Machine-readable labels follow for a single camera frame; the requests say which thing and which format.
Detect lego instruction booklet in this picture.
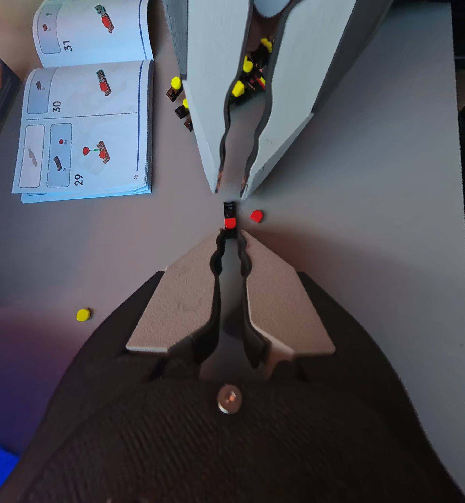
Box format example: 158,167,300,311
12,0,154,204

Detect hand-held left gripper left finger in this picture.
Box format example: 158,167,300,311
126,229,227,364

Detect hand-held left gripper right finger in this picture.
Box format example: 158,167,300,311
237,229,336,379

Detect black and yellow lego model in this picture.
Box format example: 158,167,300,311
166,37,274,132

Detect black lego plate with red tile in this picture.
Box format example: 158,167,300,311
223,201,239,240

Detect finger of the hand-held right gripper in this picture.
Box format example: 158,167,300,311
240,0,393,200
162,0,253,194

